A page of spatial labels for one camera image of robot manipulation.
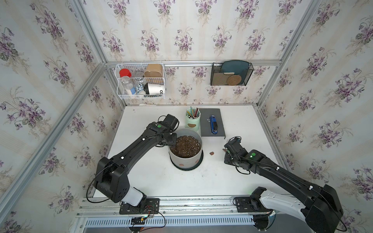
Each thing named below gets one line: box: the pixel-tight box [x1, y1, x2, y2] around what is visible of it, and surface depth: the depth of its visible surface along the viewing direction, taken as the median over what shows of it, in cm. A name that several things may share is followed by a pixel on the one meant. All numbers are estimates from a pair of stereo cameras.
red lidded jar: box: [119, 68, 132, 78], surface depth 94 cm
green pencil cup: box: [185, 106, 202, 132], surface depth 100 cm
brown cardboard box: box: [143, 64, 163, 78], surface depth 92 cm
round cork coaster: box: [226, 74, 242, 86], surface depth 99 cm
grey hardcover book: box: [199, 108, 226, 140], surface depth 106 cm
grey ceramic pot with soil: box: [168, 128, 204, 169], surface depth 86 cm
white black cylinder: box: [144, 82, 165, 95], surface depth 95 cm
